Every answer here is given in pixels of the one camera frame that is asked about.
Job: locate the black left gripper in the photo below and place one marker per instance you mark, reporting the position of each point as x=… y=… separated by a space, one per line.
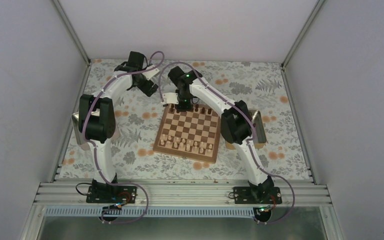
x=145 y=89

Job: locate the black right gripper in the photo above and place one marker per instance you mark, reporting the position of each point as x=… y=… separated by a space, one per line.
x=187 y=107

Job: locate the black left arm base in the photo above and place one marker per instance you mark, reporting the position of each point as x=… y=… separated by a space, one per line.
x=108 y=194

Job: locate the metal tin under left arm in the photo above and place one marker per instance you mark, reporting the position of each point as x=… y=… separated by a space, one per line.
x=78 y=136

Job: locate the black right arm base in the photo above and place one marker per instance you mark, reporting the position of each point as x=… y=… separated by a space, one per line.
x=246 y=195

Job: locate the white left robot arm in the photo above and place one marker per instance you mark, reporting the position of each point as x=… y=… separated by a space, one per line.
x=96 y=117

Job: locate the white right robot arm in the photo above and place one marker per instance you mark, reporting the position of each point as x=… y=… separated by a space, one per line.
x=200 y=88

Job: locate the light chess piece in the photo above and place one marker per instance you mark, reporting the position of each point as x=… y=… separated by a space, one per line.
x=162 y=139
x=209 y=150
x=195 y=148
x=168 y=142

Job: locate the wooden chessboard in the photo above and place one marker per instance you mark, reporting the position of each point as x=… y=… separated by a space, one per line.
x=187 y=127

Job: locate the yellow metal tin box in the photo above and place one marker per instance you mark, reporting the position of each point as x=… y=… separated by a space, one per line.
x=260 y=129

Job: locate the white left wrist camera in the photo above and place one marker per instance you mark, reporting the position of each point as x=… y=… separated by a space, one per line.
x=151 y=73

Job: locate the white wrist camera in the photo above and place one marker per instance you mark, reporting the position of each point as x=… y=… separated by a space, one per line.
x=169 y=98
x=151 y=73

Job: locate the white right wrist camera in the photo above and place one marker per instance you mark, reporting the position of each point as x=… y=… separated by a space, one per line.
x=169 y=98

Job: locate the aluminium rail frame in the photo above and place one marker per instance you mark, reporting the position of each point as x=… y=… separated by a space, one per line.
x=186 y=193

